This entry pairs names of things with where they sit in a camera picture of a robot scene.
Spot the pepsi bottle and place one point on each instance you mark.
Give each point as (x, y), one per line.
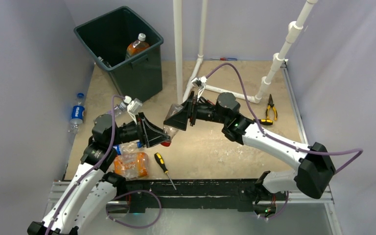
(77, 113)
(127, 148)

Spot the small red blue screwdriver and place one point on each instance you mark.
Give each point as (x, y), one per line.
(224, 59)

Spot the dark green plastic bin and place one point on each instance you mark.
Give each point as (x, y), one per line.
(109, 35)

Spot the yellow black pliers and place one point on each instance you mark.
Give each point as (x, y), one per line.
(271, 106)

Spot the yellow black screwdriver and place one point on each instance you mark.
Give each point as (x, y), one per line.
(160, 161)

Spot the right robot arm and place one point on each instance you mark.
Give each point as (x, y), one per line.
(312, 167)

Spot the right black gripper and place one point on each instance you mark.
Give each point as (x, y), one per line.
(180, 119)

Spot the crushed clear bottle left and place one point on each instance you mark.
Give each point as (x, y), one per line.
(118, 110)

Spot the orange label bottle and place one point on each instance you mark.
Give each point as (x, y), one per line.
(131, 166)
(137, 46)

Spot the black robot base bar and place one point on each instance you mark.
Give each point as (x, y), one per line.
(243, 195)

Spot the Pepsi bottle by wall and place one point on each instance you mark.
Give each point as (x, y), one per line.
(77, 113)

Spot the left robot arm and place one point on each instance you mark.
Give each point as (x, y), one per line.
(93, 185)

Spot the clear bottle white cap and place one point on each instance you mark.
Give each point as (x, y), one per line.
(104, 62)

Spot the white PVC pipe frame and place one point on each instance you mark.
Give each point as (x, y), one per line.
(247, 29)

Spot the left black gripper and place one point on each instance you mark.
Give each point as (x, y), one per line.
(152, 135)

